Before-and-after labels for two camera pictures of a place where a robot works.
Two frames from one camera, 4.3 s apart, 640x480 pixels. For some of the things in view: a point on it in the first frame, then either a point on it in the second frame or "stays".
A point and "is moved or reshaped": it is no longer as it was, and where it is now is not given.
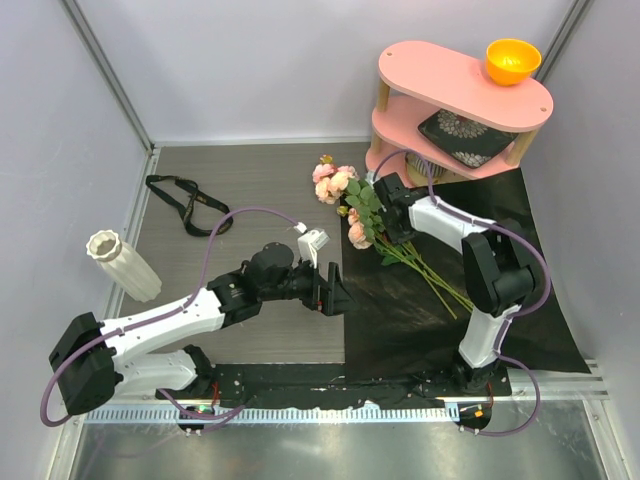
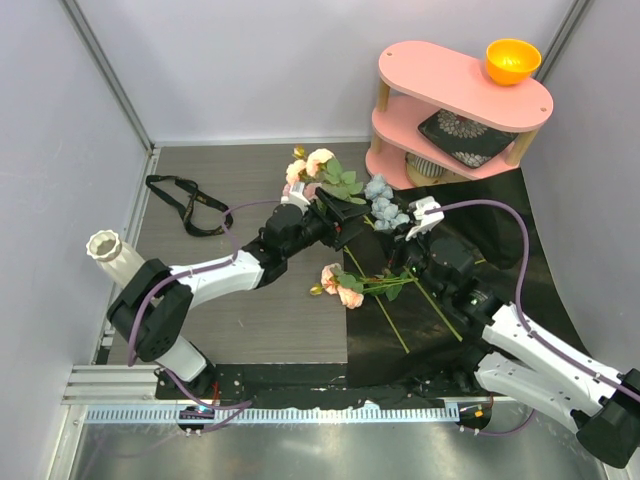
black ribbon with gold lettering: [191, 188] stays
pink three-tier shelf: [418, 81] stays
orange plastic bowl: [510, 62] stays
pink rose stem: [342, 185] is moved or reshaped
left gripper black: [331, 292] to [346, 214]
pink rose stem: [365, 232] to [350, 290]
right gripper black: [394, 236] to [398, 247]
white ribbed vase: [122, 263] stays
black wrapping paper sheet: [402, 330] stays
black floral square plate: [465, 138] stays
